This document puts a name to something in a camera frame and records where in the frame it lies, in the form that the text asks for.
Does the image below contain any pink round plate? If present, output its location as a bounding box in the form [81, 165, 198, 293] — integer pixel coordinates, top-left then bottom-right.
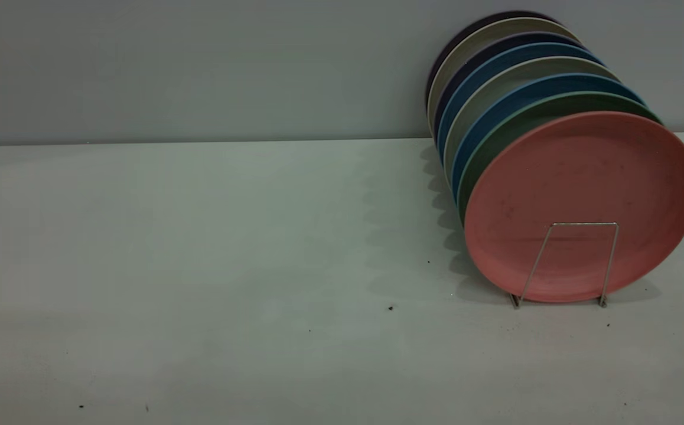
[464, 111, 684, 304]

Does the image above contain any blue round plate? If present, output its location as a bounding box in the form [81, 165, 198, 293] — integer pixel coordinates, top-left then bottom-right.
[437, 42, 605, 160]
[450, 73, 647, 198]

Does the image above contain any green round plate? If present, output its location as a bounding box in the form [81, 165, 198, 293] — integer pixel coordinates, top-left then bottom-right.
[457, 91, 663, 225]

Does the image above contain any dark navy round plate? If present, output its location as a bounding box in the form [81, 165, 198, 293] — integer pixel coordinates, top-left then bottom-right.
[434, 32, 585, 136]

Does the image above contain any dark purple round plate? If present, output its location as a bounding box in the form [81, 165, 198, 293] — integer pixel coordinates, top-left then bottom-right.
[426, 10, 561, 107]

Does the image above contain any beige round plate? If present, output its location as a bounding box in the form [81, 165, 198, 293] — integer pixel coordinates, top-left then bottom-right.
[428, 18, 582, 130]
[442, 57, 621, 184]

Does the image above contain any metal wire plate rack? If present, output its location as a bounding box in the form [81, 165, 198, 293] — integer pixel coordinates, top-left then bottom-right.
[510, 222, 619, 309]

